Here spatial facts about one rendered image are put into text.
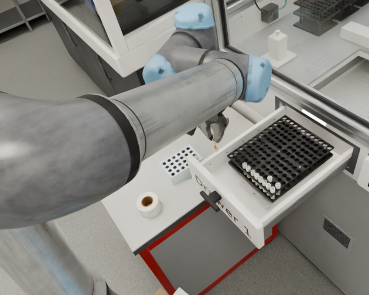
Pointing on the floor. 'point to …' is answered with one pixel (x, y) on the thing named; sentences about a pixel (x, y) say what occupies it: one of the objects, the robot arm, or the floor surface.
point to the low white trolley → (183, 220)
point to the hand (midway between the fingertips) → (212, 140)
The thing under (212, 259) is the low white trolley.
